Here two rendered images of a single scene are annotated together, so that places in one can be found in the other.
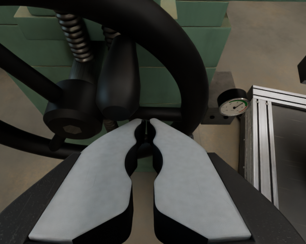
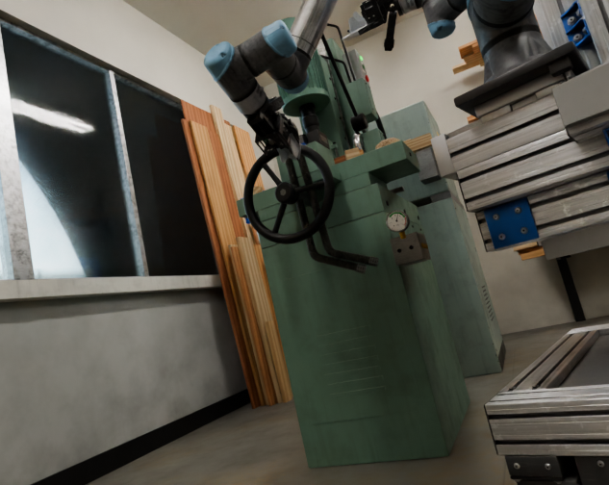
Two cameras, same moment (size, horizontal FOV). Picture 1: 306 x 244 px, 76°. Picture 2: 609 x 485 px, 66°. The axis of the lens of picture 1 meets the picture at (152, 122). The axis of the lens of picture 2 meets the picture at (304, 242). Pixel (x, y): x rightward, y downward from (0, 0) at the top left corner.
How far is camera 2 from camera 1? 1.27 m
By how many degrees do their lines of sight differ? 71
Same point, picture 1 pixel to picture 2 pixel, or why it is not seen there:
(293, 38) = not seen: outside the picture
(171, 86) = (362, 237)
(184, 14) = (350, 185)
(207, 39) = (367, 193)
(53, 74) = (287, 247)
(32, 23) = not seen: hidden behind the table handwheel
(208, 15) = (361, 181)
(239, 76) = not seen: outside the picture
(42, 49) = (285, 228)
